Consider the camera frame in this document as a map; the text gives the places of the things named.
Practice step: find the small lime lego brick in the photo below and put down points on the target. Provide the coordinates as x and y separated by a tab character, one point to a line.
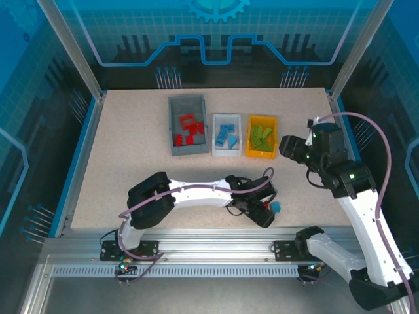
269	147

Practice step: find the small blue lego brick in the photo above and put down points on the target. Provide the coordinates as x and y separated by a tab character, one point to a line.
277	207

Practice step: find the green lego brick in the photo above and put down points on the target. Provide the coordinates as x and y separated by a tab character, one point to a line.
259	142

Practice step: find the large lime lego brick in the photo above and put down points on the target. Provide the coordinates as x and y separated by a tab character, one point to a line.
256	131

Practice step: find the medium blue lego brick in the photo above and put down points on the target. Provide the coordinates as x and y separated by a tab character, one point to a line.
227	127

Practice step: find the large blue lego brick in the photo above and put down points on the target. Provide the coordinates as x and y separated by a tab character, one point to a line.
222	137

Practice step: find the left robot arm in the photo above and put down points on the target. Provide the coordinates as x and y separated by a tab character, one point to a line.
196	196

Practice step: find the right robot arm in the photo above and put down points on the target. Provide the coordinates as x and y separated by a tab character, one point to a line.
360	222

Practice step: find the yellow plastic bin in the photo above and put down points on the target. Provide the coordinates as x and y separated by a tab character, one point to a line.
258	153

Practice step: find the white plastic bin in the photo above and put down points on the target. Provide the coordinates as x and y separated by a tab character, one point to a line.
226	152

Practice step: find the blue sloped lego piece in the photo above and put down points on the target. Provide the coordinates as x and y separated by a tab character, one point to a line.
233	140

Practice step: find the blue printed side panel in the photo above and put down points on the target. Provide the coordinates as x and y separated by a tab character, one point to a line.
26	98
402	81

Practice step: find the grey plastic bin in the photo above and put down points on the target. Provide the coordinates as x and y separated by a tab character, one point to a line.
186	104

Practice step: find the blue printed backdrop panel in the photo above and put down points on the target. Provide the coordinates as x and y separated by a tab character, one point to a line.
209	32

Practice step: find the status light connector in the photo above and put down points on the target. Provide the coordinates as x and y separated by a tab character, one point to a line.
124	267

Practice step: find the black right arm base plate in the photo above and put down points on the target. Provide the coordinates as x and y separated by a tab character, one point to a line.
281	250

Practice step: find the aluminium frame rail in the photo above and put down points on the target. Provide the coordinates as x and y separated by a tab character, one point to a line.
212	242

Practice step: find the aluminium corner post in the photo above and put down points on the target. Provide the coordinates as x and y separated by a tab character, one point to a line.
75	55
357	52

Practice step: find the red lego frame piece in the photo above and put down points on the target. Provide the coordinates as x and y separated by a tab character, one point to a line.
182	120

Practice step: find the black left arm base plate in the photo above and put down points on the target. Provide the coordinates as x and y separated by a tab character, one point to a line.
150	250

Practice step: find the aluminium frame bar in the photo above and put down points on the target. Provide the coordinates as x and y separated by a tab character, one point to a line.
36	284

